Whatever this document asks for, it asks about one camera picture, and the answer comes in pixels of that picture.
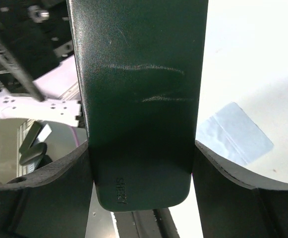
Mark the black glasses case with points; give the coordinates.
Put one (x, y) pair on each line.
(139, 66)

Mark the light blue cleaning cloth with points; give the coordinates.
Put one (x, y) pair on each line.
(232, 134)

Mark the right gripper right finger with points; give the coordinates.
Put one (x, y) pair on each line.
(235, 202)

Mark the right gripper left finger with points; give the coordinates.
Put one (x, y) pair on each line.
(51, 202)

